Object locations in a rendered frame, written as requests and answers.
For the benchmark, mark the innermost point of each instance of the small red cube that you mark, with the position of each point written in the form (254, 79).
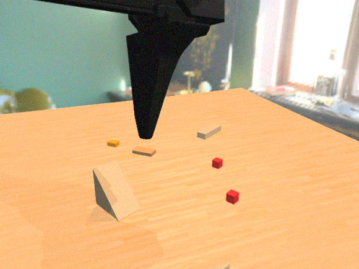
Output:
(232, 196)
(217, 163)

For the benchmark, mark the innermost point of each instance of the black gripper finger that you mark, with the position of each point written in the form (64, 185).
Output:
(153, 55)

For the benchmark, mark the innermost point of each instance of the small orange block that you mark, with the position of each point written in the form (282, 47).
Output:
(113, 143)

